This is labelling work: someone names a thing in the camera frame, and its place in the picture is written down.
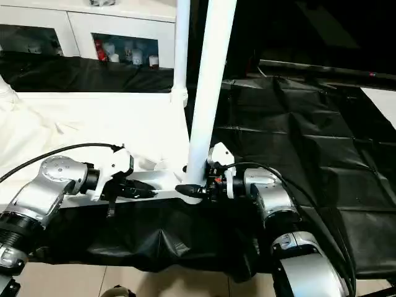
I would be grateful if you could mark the white plastic table top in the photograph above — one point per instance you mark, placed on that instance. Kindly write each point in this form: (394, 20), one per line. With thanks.
(86, 124)

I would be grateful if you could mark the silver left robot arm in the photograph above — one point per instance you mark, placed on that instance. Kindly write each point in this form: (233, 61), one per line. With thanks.
(43, 192)

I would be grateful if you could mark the black plastic mat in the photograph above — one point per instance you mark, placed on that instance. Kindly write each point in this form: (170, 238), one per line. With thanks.
(322, 142)

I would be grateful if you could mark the red bottle in cabinet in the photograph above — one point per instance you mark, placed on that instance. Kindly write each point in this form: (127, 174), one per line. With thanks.
(100, 52)

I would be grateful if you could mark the long black bar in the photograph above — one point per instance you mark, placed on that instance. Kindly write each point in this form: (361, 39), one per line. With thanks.
(328, 69)

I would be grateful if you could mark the white cabinet with glass doors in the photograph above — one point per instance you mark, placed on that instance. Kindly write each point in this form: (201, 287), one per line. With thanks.
(74, 25)

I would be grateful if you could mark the grey object on cabinet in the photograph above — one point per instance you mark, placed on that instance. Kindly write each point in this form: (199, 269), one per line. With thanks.
(102, 2)

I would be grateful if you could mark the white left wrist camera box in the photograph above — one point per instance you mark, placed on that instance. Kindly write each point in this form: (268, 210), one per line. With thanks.
(111, 166)

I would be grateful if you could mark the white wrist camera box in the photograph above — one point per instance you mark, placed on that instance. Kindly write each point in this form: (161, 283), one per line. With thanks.
(220, 158)
(111, 166)

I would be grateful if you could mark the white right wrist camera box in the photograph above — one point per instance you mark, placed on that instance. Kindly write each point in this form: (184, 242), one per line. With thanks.
(220, 158)

